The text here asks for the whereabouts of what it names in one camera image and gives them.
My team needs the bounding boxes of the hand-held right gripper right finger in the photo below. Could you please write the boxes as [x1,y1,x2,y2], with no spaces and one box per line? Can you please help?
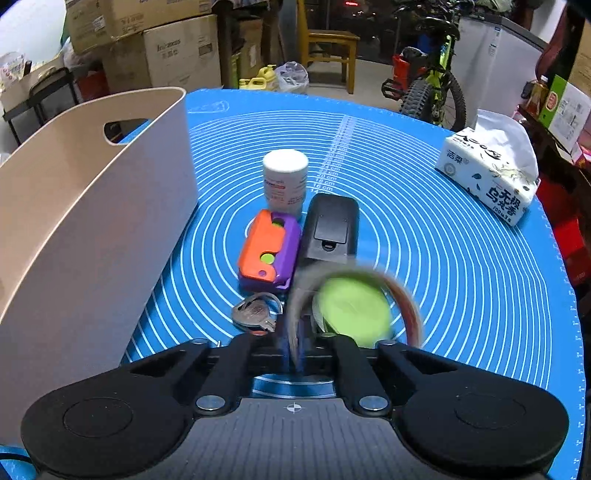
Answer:
[301,335,467,415]

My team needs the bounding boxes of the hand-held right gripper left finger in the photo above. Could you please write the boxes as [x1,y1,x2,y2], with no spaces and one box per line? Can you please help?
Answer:
[121,335,284,415]

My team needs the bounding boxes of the silver keys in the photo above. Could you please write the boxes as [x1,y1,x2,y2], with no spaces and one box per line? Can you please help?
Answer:
[232,292,284,334]

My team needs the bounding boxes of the green round case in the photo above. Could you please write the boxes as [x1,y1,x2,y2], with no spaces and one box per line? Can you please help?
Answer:
[284,265,423,349]

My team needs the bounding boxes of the orange and purple plastic toy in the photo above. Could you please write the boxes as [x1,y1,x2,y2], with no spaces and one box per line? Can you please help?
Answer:
[238,209,302,292]

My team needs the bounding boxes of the black remote control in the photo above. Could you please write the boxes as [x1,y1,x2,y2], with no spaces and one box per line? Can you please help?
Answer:
[299,193,360,265]

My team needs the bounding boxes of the white pill bottle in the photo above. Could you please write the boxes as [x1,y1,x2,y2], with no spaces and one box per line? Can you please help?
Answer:
[262,150,309,217]

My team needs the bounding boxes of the beige plastic storage bin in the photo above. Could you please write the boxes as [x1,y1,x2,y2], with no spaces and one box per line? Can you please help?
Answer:
[0,87,200,446]

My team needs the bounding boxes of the blue silicone mat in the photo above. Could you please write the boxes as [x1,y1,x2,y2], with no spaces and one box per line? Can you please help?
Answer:
[0,87,583,480]

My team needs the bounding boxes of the white tissue pack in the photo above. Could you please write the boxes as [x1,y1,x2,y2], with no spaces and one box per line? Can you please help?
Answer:
[435,110,541,228]

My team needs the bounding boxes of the red box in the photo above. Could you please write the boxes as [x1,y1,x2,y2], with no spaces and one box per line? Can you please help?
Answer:
[538,178,591,287]

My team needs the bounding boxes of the green and black bicycle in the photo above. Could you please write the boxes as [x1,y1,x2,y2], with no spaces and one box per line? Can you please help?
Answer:
[381,11,467,130]

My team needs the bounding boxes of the clear plastic bag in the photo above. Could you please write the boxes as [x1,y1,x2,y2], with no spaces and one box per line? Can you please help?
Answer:
[276,61,309,95]

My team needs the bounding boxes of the dark wooden table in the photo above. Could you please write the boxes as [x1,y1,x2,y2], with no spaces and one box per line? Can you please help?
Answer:
[216,0,278,88]

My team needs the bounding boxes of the cardboard box with grey print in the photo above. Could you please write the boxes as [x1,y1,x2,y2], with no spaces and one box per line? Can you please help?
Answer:
[102,15,221,93]

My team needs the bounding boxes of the wooden chair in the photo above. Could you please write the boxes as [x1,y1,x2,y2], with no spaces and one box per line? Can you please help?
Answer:
[295,0,361,95]

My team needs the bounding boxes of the red container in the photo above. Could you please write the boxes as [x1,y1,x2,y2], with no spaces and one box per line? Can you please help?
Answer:
[76,71,109,101]

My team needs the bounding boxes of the white chest freezer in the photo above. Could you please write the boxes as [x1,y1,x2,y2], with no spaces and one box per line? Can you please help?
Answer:
[455,14,546,121]

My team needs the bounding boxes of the green and white box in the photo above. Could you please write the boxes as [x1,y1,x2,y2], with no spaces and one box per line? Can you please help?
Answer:
[538,75,591,148]

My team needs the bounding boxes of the white storage box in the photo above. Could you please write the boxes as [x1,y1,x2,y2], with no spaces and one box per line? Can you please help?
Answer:
[0,55,79,144]

